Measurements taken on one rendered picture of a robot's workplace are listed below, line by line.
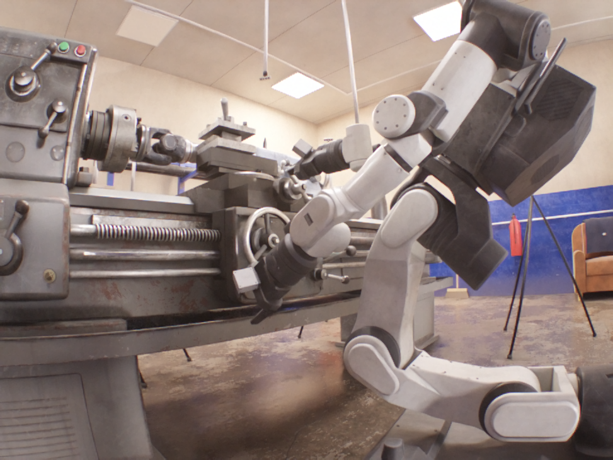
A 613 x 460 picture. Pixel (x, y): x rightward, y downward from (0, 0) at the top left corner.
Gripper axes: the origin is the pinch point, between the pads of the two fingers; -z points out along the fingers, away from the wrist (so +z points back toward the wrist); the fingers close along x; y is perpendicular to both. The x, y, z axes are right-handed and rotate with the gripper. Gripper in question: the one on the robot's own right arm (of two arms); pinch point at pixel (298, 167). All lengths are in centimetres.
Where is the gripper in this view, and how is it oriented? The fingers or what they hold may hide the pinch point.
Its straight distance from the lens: 104.5
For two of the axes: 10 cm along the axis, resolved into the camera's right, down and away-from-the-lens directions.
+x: -4.6, 6.7, -5.8
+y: 5.1, 7.3, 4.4
